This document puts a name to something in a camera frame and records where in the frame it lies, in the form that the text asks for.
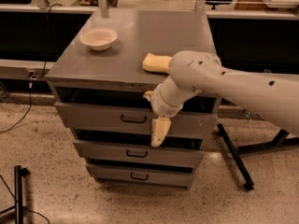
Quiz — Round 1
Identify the black cable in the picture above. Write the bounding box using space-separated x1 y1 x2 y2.
0 3 64 135

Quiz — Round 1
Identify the black stand left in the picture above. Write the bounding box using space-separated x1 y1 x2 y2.
0 165 28 224

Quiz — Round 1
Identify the grey top drawer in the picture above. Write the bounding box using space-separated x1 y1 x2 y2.
55 102 217 139

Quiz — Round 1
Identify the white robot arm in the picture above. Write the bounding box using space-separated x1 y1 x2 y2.
142 50 299 147

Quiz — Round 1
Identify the black stand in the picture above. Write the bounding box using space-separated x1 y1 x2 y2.
217 124 299 191
0 165 28 224

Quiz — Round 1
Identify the grey bottom drawer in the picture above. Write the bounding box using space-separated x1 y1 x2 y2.
86 164 194 189

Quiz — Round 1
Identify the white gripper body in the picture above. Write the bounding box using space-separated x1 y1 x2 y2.
150 85 183 118

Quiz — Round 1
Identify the black stand right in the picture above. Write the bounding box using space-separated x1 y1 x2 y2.
217 124 299 191

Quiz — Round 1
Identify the grey drawer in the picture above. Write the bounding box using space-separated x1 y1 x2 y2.
55 102 217 139
74 140 204 168
86 164 194 189

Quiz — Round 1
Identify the grey middle drawer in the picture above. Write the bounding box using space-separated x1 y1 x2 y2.
74 140 204 168

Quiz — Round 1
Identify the yellow sponge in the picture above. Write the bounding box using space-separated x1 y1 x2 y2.
142 53 171 74

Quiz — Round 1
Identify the white bowl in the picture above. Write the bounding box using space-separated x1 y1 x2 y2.
79 27 118 51

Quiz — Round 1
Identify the grey railing frame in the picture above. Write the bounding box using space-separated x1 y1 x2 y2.
0 0 299 95

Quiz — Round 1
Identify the grey drawer cabinet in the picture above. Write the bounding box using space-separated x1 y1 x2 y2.
46 8 221 174

